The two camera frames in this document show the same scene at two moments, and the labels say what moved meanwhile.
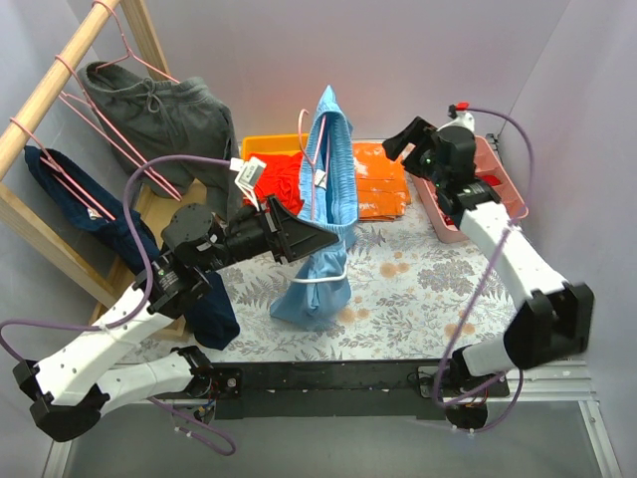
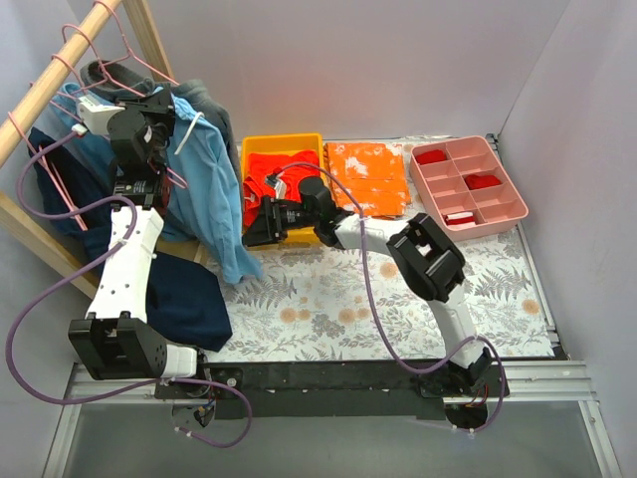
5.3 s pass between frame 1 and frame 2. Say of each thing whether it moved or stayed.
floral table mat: stayed
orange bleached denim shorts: stayed
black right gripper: moved
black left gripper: moved
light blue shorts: moved
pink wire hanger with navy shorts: moved
